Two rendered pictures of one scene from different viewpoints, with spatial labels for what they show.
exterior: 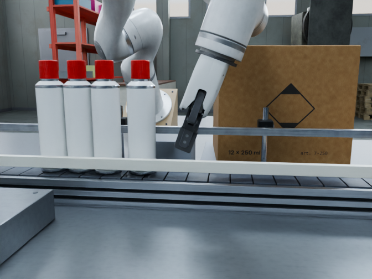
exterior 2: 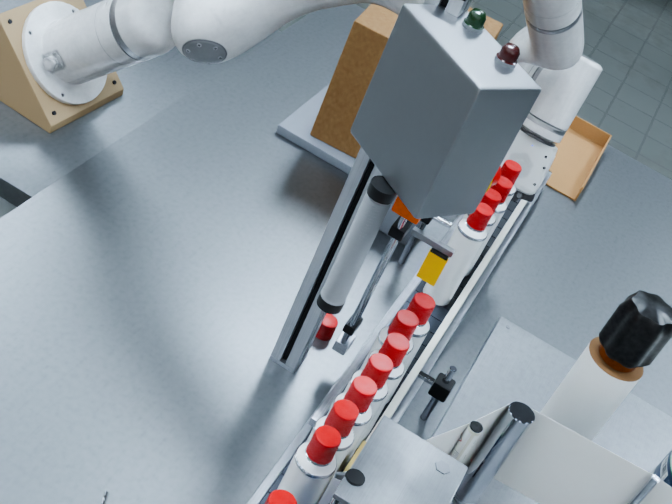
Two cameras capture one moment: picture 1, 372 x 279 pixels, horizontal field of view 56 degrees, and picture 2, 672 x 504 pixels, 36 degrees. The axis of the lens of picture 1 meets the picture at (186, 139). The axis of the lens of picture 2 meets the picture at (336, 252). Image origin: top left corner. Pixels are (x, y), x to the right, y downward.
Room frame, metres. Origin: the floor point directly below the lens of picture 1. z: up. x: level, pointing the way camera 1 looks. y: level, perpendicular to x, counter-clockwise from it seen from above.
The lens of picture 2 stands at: (0.75, 1.67, 1.97)
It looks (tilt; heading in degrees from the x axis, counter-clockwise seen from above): 38 degrees down; 274
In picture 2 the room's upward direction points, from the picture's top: 24 degrees clockwise
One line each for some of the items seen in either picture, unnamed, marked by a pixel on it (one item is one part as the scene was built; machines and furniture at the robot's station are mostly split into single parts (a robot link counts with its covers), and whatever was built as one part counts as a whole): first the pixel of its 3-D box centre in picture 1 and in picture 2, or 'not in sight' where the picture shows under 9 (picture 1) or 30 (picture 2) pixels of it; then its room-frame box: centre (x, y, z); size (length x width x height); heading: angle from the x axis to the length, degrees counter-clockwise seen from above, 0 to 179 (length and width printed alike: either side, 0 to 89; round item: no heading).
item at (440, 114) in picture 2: not in sight; (442, 111); (0.78, 0.57, 1.38); 0.17 x 0.10 x 0.19; 138
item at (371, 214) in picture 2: not in sight; (355, 247); (0.80, 0.62, 1.18); 0.04 x 0.04 x 0.21
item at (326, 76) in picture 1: (274, 103); (407, 78); (0.89, -0.23, 0.99); 0.30 x 0.24 x 0.27; 88
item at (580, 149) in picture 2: not in sight; (545, 139); (0.57, -0.52, 0.85); 0.30 x 0.26 x 0.04; 83
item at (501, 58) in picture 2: not in sight; (509, 53); (0.74, 0.58, 1.49); 0.03 x 0.03 x 0.02
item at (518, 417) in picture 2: not in sight; (492, 455); (0.51, 0.63, 0.97); 0.05 x 0.05 x 0.19
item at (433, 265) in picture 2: not in sight; (432, 266); (0.70, 0.47, 1.09); 0.03 x 0.01 x 0.06; 173
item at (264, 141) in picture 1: (265, 149); not in sight; (0.68, -0.16, 0.91); 0.07 x 0.03 x 0.17; 173
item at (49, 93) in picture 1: (52, 115); (459, 254); (0.66, 0.25, 0.98); 0.05 x 0.05 x 0.20
